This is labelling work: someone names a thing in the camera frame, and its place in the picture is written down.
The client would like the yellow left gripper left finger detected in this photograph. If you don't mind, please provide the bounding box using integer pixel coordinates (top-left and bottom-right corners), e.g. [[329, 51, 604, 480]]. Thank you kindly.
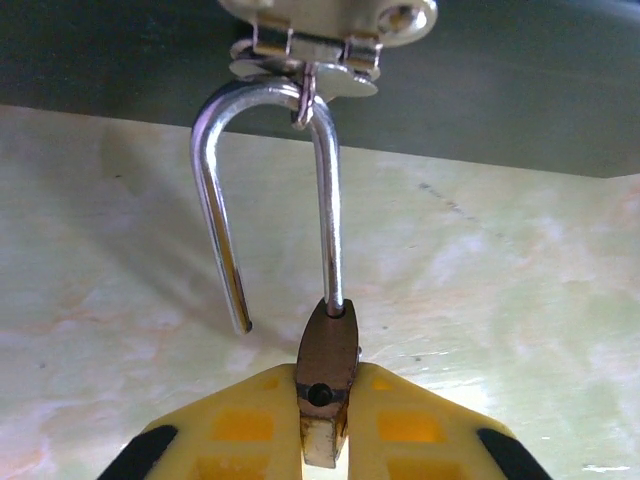
[[99, 363, 304, 480]]

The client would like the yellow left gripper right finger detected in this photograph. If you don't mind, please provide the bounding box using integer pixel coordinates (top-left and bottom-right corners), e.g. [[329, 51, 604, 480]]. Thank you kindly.
[[347, 363, 542, 480]]

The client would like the brass padlock with steel shackle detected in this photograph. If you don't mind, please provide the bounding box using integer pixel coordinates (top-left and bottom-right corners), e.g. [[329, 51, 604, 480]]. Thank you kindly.
[[189, 79, 363, 470]]

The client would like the dark grey panel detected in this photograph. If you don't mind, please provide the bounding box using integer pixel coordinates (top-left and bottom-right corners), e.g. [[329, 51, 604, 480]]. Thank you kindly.
[[0, 0, 640, 180]]

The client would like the silver metal hasp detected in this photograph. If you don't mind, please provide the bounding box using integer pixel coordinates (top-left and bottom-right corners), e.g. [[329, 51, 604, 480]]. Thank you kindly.
[[219, 0, 440, 132]]

